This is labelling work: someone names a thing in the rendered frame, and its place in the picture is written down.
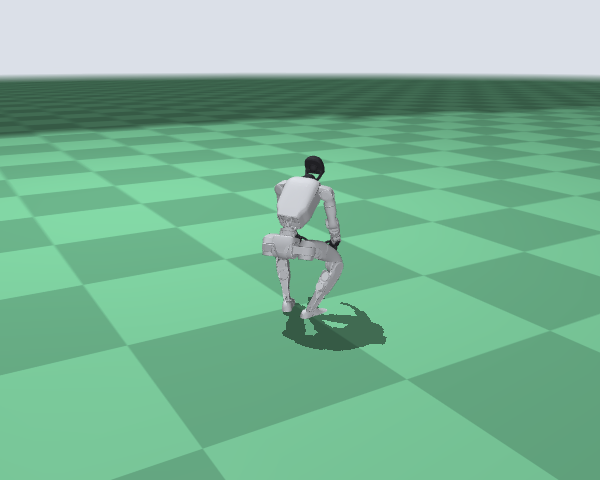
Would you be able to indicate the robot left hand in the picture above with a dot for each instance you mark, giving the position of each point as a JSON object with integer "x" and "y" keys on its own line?
{"x": 298, "y": 236}

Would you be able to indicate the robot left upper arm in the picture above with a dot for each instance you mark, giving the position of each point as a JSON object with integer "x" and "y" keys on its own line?
{"x": 278, "y": 188}

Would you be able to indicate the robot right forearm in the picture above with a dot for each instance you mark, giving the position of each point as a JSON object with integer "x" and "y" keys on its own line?
{"x": 335, "y": 233}

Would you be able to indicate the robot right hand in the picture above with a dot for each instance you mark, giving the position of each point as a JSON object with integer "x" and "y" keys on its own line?
{"x": 333, "y": 245}

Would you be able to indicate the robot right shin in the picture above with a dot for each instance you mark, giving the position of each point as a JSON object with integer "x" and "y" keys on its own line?
{"x": 326, "y": 282}

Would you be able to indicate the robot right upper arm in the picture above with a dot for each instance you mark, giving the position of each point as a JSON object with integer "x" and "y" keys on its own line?
{"x": 327, "y": 194}

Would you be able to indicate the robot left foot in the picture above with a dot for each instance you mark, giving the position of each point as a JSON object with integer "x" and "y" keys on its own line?
{"x": 287, "y": 305}

